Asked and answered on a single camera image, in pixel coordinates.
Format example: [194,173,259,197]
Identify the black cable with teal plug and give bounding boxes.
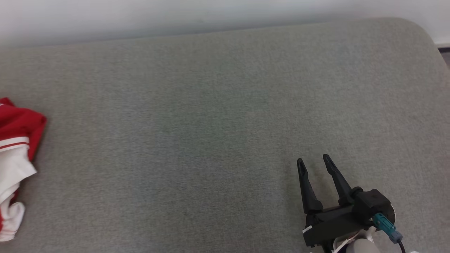
[373,212,407,253]

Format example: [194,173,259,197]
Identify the red basketball jersey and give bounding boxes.
[0,98,47,243]

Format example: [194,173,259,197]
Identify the grey fabric sofa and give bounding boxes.
[0,17,450,253]

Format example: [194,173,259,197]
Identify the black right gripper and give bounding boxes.
[297,154,373,247]

